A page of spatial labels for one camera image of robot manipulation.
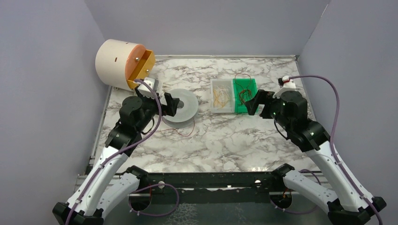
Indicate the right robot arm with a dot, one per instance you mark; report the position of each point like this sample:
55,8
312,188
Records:
347,202

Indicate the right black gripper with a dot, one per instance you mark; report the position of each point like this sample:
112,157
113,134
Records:
262,101

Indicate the white cylinder drawer container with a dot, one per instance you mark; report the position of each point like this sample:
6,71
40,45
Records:
116,60

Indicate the green plastic bin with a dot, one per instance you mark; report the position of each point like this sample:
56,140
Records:
245,89

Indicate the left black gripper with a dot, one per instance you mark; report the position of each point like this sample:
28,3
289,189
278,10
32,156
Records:
164,103

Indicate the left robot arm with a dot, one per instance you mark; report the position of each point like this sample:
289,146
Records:
95,199

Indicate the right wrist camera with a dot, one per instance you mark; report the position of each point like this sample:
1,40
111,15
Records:
286,84

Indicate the clear plastic bin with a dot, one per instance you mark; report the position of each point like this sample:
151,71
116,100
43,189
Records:
222,96

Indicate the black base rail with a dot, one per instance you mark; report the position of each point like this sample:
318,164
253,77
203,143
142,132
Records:
142,188

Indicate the white perforated cable spool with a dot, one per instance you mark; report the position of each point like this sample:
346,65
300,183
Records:
187,109

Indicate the orange drawer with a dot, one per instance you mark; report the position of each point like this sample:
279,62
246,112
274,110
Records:
138,67

